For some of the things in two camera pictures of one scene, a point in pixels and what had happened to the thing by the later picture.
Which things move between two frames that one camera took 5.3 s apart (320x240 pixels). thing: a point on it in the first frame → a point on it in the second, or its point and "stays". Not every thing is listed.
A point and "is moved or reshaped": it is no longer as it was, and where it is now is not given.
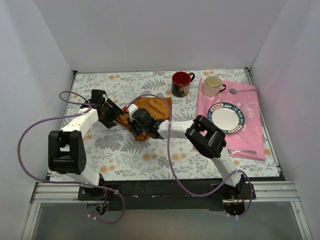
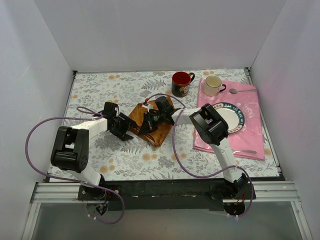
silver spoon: (234, 91) stays
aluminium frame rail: (51, 193) stays
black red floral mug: (181, 81) stays
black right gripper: (195, 195) stays
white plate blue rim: (227, 116) stays
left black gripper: (114, 108) → (122, 126)
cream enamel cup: (212, 84) stays
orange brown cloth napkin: (158, 107) is moved or reshaped
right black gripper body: (135, 124) → (149, 122)
